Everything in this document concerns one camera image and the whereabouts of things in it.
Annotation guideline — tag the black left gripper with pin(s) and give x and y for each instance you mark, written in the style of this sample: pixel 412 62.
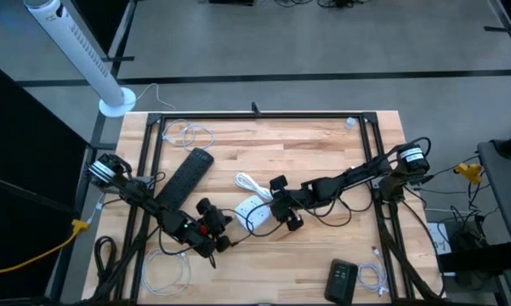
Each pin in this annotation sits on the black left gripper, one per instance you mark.
pixel 208 221

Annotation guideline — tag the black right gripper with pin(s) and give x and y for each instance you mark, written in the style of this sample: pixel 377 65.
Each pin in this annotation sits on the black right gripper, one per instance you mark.
pixel 295 202

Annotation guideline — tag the white outlet cube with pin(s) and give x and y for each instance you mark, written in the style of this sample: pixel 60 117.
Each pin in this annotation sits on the white outlet cube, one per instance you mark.
pixel 243 208

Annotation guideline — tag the long black power strip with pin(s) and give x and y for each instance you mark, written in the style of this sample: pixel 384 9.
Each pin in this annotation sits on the long black power strip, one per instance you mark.
pixel 185 178

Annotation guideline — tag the black charger box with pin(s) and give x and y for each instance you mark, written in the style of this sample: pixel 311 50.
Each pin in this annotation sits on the black charger box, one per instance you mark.
pixel 341 282

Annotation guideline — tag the small white USB charger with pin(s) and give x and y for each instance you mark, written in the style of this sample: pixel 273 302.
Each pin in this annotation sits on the small white USB charger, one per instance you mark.
pixel 350 123

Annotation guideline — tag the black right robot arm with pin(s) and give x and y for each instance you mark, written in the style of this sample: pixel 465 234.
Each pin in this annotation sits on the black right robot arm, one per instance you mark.
pixel 357 172

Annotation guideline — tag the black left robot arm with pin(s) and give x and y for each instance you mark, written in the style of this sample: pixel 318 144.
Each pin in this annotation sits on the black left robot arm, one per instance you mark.
pixel 153 204

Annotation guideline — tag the white paper sheet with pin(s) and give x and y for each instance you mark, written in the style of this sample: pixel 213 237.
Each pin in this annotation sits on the white paper sheet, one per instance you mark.
pixel 438 244

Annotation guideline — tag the black equipment box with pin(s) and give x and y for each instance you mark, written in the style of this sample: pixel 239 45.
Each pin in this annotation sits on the black equipment box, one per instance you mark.
pixel 480 257

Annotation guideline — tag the white tower fan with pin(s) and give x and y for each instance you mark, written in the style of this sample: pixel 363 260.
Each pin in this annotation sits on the white tower fan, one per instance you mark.
pixel 81 51

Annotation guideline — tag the grey cart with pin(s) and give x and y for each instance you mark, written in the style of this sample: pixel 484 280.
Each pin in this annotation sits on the grey cart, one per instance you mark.
pixel 506 191

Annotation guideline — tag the small black frame clamp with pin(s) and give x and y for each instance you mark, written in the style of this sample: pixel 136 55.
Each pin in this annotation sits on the small black frame clamp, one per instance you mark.
pixel 255 109

